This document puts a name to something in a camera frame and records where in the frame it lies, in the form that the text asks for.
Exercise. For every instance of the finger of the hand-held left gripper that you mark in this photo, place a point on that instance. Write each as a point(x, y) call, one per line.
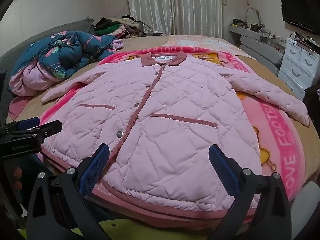
point(51, 128)
point(28, 123)

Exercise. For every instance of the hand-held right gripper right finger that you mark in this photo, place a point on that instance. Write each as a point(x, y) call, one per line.
point(222, 170)

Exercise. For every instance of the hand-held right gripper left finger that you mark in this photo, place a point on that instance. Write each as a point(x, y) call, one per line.
point(95, 170)

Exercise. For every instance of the pink quilted jacket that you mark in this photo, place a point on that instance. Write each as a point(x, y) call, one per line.
point(162, 130)

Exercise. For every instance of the heap of dark clothes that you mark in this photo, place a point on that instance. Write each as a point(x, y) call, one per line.
point(312, 97)

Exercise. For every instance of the pile of folded clothes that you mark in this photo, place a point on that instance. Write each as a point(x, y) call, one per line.
point(112, 26)

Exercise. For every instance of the person's left hand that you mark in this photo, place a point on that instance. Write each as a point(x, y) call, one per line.
point(17, 177)

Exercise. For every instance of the rose pink towel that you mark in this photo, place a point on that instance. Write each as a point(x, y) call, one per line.
point(17, 107)

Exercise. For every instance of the pink printed fleece blanket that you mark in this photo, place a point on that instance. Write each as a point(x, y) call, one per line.
point(277, 140)

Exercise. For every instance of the blue floral duvet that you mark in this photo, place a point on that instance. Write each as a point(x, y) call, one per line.
point(62, 52)

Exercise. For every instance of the yellow green cloth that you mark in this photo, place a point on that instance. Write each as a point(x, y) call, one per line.
point(150, 231)

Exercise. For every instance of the lilac cloth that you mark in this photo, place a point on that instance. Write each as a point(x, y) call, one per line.
point(117, 44)

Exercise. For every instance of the grey padded side panel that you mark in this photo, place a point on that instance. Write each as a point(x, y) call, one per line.
point(262, 50)

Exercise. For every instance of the peach patterned blanket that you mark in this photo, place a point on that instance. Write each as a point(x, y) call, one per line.
point(200, 42)

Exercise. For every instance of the white drawer cabinet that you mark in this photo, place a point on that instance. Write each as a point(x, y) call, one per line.
point(297, 62)

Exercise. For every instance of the bed with tan sheet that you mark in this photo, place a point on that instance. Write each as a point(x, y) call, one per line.
point(150, 42)

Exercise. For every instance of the black set-top box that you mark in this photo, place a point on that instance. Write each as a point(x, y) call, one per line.
point(308, 38)

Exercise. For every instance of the white gooseneck lamp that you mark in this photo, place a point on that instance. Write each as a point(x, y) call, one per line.
point(251, 8)

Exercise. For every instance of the white pleated curtain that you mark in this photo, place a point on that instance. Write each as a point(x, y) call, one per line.
point(175, 5)

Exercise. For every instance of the black flat television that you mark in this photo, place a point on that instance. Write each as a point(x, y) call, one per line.
point(300, 10)

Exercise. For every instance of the grey wall shelf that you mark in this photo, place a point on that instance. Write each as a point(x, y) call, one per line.
point(240, 31)

